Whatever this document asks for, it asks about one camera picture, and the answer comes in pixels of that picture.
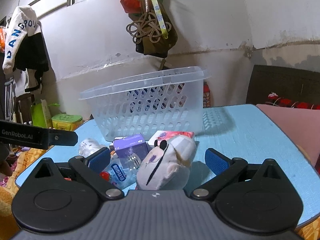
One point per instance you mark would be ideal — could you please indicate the clear plastic basket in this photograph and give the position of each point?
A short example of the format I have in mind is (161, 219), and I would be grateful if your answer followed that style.
(167, 100)

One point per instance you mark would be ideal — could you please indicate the white plush toy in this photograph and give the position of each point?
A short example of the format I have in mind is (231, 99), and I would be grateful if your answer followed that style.
(167, 165)

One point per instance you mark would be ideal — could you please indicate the red gift box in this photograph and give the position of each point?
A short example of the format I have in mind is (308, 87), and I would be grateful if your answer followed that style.
(206, 96)

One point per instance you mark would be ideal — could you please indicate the hanging brown bag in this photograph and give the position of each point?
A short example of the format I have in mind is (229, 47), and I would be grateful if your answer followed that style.
(152, 31)

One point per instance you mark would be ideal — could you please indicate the green paper bag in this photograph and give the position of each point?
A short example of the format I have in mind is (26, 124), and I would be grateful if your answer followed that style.
(40, 114)

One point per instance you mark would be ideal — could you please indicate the yellow green lidded box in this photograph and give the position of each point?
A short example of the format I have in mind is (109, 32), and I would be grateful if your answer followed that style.
(66, 122)

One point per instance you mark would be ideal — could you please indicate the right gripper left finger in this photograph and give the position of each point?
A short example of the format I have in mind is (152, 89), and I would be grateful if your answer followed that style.
(88, 170)

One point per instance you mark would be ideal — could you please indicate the purple small box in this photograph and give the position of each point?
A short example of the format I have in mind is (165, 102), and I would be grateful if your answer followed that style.
(131, 146)

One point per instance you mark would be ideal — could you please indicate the clear strawberry label bottle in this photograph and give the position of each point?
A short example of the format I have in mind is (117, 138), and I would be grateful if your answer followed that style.
(121, 172)

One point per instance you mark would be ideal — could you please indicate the orange floral blanket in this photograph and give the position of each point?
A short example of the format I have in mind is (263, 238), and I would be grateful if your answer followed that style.
(9, 226)

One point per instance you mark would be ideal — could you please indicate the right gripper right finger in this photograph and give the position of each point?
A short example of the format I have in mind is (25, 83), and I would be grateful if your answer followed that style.
(226, 172)

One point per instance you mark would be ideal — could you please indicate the dark wooden headboard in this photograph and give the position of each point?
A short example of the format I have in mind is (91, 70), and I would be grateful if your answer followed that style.
(288, 83)

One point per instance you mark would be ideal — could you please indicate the pink pillow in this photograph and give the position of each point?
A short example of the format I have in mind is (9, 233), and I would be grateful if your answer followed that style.
(300, 125)

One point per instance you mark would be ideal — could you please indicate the white plastic cup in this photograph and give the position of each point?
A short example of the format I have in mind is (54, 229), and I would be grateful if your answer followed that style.
(89, 146)

